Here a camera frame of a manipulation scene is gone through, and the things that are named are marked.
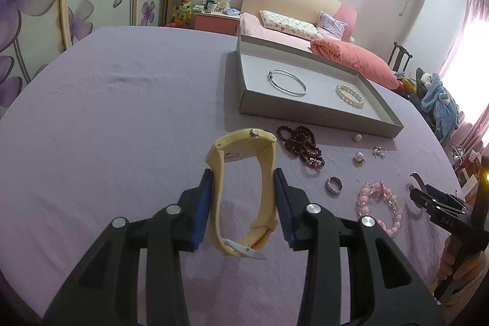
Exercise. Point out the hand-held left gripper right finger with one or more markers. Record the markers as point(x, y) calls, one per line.
point(283, 213)

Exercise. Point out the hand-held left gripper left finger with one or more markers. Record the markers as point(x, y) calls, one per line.
point(202, 213)

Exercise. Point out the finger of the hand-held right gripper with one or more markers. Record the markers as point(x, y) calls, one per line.
point(445, 219)
point(435, 193)

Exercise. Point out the grey jewelry tray box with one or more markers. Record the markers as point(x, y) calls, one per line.
point(267, 105)

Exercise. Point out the person's right hand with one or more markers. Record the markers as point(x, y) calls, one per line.
point(447, 265)

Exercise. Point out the small silver stud earrings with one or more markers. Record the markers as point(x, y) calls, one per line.
point(378, 151)

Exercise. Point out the blue plush garment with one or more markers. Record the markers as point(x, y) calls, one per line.
point(439, 100)

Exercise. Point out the purple tablecloth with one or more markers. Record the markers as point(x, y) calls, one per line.
point(114, 119)

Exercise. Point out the silver bangle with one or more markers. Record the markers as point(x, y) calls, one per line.
point(271, 73)

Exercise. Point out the dark wooden chair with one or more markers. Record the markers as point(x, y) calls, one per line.
point(397, 55)

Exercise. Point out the folded coral quilt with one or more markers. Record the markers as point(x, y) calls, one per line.
point(355, 56)

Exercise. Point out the pink curtain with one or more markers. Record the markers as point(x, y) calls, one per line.
point(472, 28)

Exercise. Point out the floral print pillow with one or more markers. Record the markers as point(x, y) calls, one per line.
point(290, 24)

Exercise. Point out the pink and cream nightstand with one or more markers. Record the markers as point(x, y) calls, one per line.
point(214, 22)

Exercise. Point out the purple pillow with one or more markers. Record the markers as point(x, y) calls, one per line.
point(330, 24)

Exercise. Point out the blue patterned cloth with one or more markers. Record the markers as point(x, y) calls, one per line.
point(231, 11)

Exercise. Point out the white mug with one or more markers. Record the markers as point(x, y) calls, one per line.
point(211, 7)

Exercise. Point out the tissue box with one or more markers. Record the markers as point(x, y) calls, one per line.
point(226, 0)

